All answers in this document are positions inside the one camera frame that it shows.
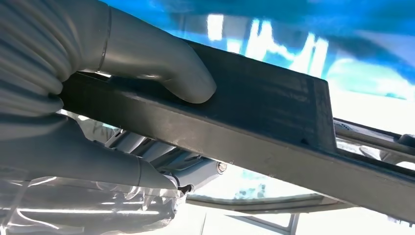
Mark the blue metal shelf rack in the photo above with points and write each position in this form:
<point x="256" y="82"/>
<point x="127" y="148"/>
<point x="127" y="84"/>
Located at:
<point x="356" y="19"/>

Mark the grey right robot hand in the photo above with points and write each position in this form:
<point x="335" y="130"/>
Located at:
<point x="146" y="52"/>

